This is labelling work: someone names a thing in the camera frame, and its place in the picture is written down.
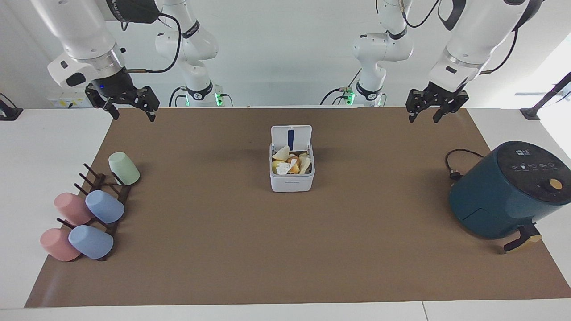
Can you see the pink cup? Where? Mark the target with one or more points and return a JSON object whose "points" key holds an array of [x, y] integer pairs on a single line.
{"points": [[57, 245], [71, 208]]}

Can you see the white trash can with lid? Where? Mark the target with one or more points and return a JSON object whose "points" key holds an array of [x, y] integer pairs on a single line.
{"points": [[292, 182]]}

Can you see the fruit peel scraps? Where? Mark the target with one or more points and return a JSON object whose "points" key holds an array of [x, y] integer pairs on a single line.
{"points": [[282, 154]]}

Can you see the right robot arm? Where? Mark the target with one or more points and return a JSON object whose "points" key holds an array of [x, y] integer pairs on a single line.
{"points": [[84, 31]]}

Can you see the dark wooden cup rack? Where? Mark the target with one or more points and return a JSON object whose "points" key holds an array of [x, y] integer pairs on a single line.
{"points": [[124, 191]]}

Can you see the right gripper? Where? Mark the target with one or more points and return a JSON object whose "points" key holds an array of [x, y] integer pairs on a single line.
{"points": [[113, 84]]}

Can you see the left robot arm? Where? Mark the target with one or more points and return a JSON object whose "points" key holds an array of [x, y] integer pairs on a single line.
{"points": [[473, 35]]}

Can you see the light blue cup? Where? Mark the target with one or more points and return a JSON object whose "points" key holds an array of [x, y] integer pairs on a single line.
{"points": [[105, 207], [90, 242]]}

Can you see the white power strip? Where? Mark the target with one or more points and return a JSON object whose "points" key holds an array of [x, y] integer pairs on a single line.
{"points": [[67, 101]]}

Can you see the light green cup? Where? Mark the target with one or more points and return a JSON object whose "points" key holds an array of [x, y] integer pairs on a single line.
{"points": [[124, 168]]}

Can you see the crumpled white tissue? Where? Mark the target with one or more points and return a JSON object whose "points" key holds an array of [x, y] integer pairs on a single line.
{"points": [[283, 168]]}

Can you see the teal air fryer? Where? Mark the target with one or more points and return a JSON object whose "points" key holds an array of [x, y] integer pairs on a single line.
{"points": [[504, 196]]}

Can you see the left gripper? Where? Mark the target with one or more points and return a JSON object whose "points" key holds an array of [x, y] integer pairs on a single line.
{"points": [[444, 92]]}

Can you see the black stand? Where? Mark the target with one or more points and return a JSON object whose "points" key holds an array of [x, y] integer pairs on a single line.
{"points": [[9, 113], [546, 96]]}

